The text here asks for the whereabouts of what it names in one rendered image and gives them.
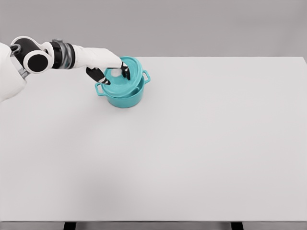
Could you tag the teal pot lid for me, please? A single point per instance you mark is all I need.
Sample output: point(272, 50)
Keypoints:
point(120, 81)

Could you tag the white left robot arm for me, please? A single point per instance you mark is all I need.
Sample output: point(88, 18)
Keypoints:
point(36, 61)

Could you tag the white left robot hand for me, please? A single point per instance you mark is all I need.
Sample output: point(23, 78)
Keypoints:
point(105, 57)

